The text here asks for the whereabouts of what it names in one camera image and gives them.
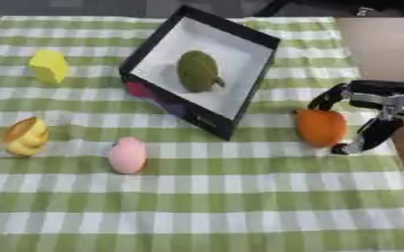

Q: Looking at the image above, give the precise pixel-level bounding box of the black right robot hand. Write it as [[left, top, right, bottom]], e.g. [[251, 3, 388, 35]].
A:
[[305, 79, 404, 156]]

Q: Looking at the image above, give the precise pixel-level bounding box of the black box white inside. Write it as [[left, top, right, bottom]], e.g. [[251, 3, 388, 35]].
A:
[[117, 4, 284, 142]]

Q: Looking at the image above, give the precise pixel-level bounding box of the orange toy fruit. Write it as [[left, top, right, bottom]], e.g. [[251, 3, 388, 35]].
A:
[[292, 108, 351, 149]]

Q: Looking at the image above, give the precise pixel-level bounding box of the green toy avocado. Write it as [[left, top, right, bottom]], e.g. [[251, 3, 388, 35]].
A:
[[175, 49, 227, 94]]

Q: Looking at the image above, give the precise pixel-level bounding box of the pink toy peach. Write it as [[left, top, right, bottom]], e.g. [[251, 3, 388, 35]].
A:
[[106, 136, 149, 175]]

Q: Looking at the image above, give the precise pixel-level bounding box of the yellow toy block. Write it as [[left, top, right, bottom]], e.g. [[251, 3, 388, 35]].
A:
[[28, 48, 71, 85]]

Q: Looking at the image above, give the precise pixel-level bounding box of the yellow toy banana bunch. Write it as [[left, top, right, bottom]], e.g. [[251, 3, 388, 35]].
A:
[[0, 116, 52, 158]]

